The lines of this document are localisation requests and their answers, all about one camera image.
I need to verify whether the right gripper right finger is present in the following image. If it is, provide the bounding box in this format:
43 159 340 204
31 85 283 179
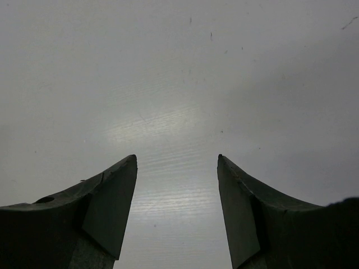
217 155 358 268

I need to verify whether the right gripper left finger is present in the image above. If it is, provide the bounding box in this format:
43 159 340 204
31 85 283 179
1 155 137 268

